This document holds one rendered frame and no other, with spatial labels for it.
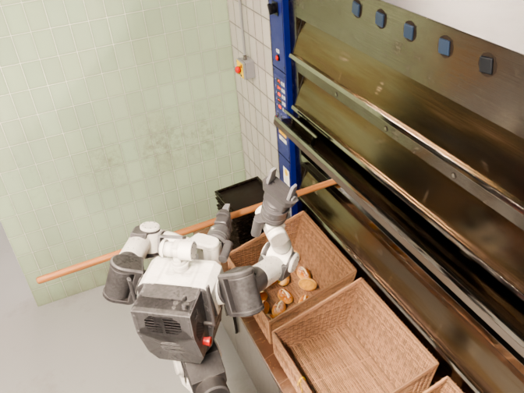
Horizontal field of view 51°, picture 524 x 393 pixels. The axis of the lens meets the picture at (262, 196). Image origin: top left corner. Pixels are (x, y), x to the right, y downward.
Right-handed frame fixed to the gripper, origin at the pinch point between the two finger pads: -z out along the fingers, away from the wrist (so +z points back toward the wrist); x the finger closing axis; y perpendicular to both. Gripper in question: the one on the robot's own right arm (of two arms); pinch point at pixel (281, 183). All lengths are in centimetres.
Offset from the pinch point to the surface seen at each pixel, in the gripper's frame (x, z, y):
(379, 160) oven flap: -8, 28, 56
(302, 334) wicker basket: -24, 112, 16
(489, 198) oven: -48, -7, 37
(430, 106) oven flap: -16, -10, 53
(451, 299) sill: -61, 40, 34
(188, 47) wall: 137, 90, 93
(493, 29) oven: -20, -42, 56
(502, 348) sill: -81, 31, 25
